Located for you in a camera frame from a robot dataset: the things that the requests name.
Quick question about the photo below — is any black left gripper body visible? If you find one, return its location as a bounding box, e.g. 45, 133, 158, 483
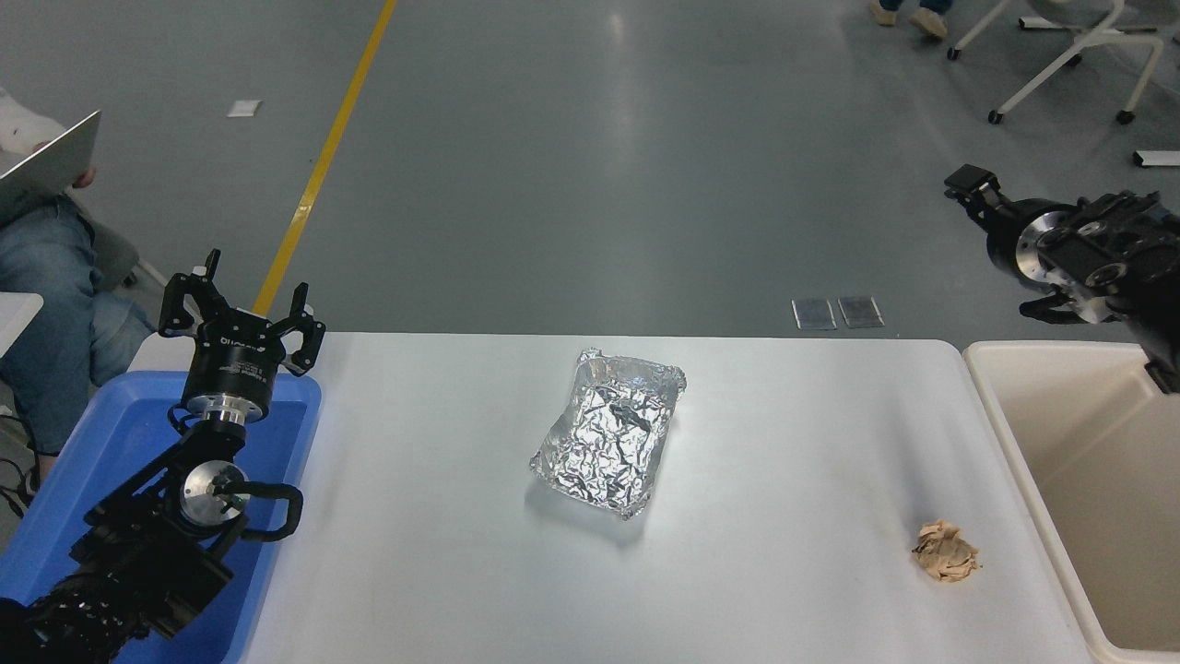
182, 311, 289, 413

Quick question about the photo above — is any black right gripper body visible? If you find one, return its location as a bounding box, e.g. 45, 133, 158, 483
986, 197, 1041, 278

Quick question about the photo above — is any grey chair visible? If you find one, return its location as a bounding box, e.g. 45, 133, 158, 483
88, 217, 170, 296

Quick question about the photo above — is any blue plastic tray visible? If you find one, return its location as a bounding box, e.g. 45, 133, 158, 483
0, 371, 323, 664

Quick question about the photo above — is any person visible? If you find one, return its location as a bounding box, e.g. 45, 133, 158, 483
868, 0, 950, 40
0, 88, 156, 459

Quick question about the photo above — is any white desk corner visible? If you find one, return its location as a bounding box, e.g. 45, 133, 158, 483
0, 293, 44, 359

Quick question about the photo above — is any white wheeled chair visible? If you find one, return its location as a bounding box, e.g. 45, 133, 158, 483
948, 0, 1166, 126

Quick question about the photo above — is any silver laptop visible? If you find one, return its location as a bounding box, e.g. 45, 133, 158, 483
0, 111, 102, 227

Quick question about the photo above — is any large pale bin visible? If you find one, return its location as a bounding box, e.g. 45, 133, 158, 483
962, 339, 1180, 664

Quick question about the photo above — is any crumpled foil tray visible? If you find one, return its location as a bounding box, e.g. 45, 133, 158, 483
529, 347, 688, 520

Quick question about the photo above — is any crumpled tan paper ball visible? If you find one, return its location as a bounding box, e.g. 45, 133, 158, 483
913, 519, 982, 583

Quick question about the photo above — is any black cable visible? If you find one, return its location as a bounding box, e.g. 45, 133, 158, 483
0, 406, 40, 519

